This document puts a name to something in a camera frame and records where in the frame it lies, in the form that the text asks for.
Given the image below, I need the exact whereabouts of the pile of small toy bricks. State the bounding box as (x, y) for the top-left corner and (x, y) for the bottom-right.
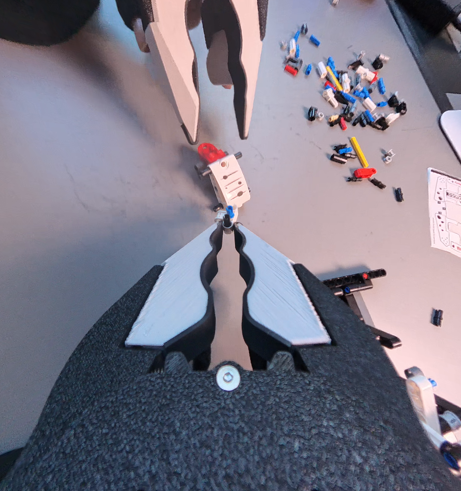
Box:
(281, 23), (408, 192)

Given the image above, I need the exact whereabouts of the grey desk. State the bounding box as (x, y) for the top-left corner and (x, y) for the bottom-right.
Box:
(0, 0), (461, 461)

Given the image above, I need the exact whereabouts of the partly built toy brick vehicle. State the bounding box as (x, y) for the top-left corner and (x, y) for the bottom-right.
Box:
(323, 267), (461, 480)

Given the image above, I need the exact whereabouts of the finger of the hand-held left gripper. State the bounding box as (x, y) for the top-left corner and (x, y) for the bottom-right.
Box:
(202, 0), (266, 142)
(142, 0), (208, 146)

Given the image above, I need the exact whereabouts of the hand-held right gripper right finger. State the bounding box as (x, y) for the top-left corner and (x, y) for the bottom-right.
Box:
(233, 223), (333, 367)

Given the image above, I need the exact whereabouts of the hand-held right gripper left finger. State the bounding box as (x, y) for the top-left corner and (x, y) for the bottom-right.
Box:
(123, 221), (223, 367)

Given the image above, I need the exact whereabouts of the black power adapter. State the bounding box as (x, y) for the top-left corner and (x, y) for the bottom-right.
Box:
(388, 0), (461, 58)

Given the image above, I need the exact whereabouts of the red white black brick subassembly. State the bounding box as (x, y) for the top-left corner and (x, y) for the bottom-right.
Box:
(196, 142), (254, 208)

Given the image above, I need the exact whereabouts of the small white blue brick piece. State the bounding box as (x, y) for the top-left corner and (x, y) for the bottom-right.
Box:
(214, 204), (239, 231)

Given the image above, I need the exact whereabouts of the person's left forearm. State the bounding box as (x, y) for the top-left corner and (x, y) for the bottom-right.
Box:
(0, 0), (101, 45)

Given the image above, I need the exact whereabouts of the sticker sheet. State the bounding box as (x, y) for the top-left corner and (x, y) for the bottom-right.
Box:
(428, 168), (461, 265)

